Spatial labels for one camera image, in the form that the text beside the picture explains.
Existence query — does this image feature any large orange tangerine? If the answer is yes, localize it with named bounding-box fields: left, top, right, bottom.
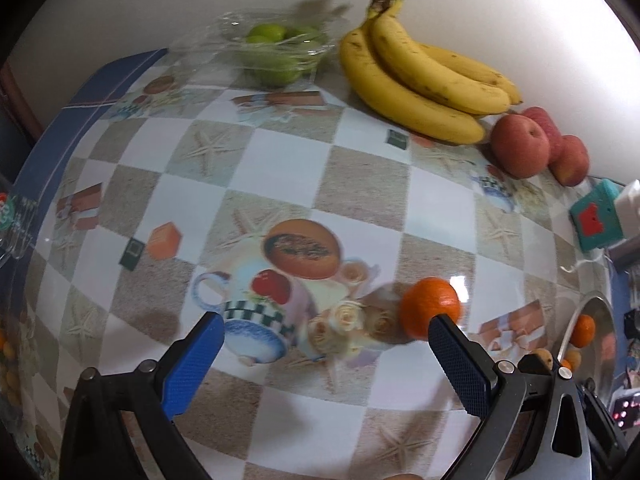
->
left=398, top=278, right=462, bottom=340

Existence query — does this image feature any device with red lights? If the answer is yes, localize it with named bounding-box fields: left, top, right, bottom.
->
left=610, top=389, right=640, bottom=430

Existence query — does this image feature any brown longan upper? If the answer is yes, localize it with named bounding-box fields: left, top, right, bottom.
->
left=532, top=348, right=554, bottom=370

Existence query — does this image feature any brown longan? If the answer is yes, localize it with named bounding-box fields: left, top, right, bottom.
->
left=563, top=348, right=582, bottom=372
left=532, top=348, right=554, bottom=370

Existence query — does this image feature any brown longan lower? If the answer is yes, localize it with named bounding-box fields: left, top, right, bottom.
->
left=563, top=348, right=582, bottom=372

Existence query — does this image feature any steel round plate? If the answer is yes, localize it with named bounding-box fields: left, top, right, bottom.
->
left=552, top=292, right=617, bottom=404

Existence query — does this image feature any clear box of kumquats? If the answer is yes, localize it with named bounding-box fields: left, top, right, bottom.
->
left=1, top=304, right=38, bottom=460

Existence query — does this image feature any steel kettle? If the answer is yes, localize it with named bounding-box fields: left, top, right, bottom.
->
left=608, top=235, right=640, bottom=272

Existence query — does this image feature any teal toy box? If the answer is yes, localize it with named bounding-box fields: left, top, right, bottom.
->
left=570, top=179, right=623, bottom=252

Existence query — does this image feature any white plug adapter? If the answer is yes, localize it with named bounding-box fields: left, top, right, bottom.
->
left=614, top=180, right=640, bottom=240

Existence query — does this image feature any right red apple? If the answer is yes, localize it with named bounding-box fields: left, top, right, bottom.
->
left=549, top=136, right=590, bottom=186

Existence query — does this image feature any red apple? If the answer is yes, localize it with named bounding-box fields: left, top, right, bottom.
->
left=489, top=114, right=550, bottom=179
left=522, top=106, right=563, bottom=164
left=549, top=136, right=590, bottom=186

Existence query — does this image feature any front red apple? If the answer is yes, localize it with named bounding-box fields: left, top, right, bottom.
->
left=489, top=114, right=550, bottom=179

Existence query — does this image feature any middle red apple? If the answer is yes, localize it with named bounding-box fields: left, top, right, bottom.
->
left=522, top=106, right=563, bottom=164

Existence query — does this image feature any yellow banana bunch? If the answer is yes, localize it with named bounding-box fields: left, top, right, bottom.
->
left=338, top=0, right=523, bottom=145

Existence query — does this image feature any clear box of limes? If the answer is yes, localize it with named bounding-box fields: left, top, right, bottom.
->
left=168, top=10, right=348, bottom=90

